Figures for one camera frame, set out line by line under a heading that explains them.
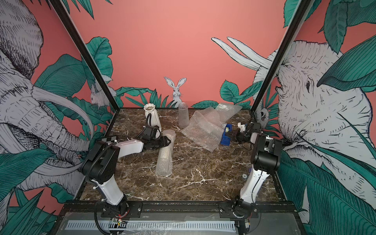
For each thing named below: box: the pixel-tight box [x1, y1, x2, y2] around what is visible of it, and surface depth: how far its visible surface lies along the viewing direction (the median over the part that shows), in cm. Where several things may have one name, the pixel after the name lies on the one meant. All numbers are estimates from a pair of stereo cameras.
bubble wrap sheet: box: [155, 129, 177, 177], surface depth 89 cm
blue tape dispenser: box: [220, 123, 233, 146], surface depth 101 cm
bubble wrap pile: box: [181, 102, 243, 153], surface depth 109 cm
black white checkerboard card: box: [101, 135, 117, 143], surface depth 100 cm
